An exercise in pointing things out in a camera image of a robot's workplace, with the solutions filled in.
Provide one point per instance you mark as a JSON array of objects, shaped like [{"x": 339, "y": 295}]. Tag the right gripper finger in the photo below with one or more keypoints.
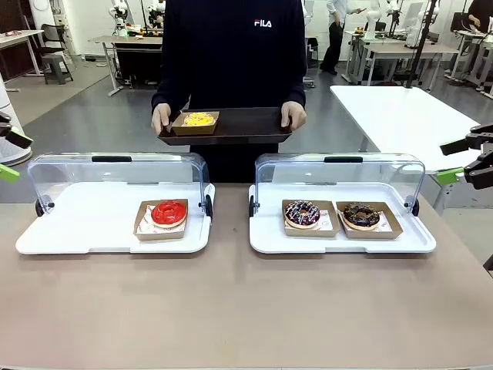
[
  {"x": 448, "y": 176},
  {"x": 454, "y": 147}
]

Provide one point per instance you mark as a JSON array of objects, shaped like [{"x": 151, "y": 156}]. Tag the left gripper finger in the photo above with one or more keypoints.
[
  {"x": 8, "y": 172},
  {"x": 19, "y": 139}
]

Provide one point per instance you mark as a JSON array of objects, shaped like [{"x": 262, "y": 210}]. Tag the yellow frosted donut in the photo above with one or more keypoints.
[{"x": 192, "y": 130}]

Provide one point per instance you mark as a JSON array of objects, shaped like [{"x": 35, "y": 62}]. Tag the yellow glazed donut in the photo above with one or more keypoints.
[{"x": 198, "y": 119}]

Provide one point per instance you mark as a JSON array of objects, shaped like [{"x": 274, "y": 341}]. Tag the black serving tray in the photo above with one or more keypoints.
[{"x": 246, "y": 127}]

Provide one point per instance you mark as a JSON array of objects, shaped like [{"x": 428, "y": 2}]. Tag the person's right forearm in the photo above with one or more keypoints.
[{"x": 167, "y": 94}]

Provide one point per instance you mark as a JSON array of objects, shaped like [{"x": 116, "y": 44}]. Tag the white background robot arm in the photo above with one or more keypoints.
[{"x": 373, "y": 19}]

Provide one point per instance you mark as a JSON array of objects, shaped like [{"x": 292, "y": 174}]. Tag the person's left forearm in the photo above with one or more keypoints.
[{"x": 296, "y": 90}]

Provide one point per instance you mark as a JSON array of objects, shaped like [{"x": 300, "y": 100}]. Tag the dark chocolate donut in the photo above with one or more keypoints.
[{"x": 369, "y": 235}]

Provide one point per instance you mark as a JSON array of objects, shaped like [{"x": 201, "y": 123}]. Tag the chocolate donut with sprinkles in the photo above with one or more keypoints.
[{"x": 352, "y": 219}]

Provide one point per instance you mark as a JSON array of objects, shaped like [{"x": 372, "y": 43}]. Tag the seated person in dark top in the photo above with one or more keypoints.
[{"x": 477, "y": 13}]

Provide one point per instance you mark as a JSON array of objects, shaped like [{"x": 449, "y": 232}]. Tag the sprinkled chocolate donut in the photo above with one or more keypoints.
[{"x": 304, "y": 232}]

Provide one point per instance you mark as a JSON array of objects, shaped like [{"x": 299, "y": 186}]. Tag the chocolate donut with white drizzle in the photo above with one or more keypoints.
[{"x": 298, "y": 216}]

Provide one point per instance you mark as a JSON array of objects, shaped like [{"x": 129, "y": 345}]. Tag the red frosted donut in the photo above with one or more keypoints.
[{"x": 161, "y": 236}]

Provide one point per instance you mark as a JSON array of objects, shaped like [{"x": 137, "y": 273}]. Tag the red glazed donut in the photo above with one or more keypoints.
[{"x": 169, "y": 214}]

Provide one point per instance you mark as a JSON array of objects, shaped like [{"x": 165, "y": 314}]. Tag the person in black sweatshirt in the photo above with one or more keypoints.
[{"x": 231, "y": 65}]

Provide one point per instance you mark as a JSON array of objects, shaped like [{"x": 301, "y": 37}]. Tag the person's right hand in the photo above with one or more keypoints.
[{"x": 159, "y": 117}]

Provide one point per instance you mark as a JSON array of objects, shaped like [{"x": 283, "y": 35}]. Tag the person's left hand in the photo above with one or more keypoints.
[{"x": 294, "y": 113}]

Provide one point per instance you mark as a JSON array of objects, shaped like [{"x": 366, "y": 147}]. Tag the black hinge knob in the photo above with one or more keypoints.
[
  {"x": 415, "y": 206},
  {"x": 208, "y": 206},
  {"x": 39, "y": 208},
  {"x": 251, "y": 206}
]

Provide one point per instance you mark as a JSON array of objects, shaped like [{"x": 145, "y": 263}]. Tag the clear display case lid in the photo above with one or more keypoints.
[
  {"x": 77, "y": 167},
  {"x": 308, "y": 169}
]

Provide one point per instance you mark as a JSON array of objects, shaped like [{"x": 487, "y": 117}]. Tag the large white table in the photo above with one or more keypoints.
[{"x": 393, "y": 115}]

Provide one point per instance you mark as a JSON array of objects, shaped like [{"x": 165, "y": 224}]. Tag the grey step stool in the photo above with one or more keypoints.
[{"x": 58, "y": 67}]

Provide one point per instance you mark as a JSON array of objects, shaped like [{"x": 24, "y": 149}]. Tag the white display case base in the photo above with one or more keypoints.
[
  {"x": 269, "y": 239},
  {"x": 96, "y": 216}
]

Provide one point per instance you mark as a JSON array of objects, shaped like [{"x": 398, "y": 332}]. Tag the black tripod stand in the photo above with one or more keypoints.
[{"x": 420, "y": 50}]

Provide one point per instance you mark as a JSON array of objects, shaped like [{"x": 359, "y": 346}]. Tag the black office chair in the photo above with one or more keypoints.
[{"x": 52, "y": 38}]

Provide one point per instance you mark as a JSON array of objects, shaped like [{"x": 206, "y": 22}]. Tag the grey lab desk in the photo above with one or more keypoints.
[{"x": 400, "y": 51}]

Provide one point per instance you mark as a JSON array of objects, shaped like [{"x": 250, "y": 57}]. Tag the grey table with white legs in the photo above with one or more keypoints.
[{"x": 115, "y": 39}]

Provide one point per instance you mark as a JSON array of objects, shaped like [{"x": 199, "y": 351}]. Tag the white robot with green base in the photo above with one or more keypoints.
[{"x": 119, "y": 19}]

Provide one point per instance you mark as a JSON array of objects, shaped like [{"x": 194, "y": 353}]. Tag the bystander in white shirt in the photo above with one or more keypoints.
[{"x": 333, "y": 42}]

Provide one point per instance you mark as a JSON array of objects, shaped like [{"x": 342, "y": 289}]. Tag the white frame work desk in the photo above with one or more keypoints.
[{"x": 470, "y": 58}]

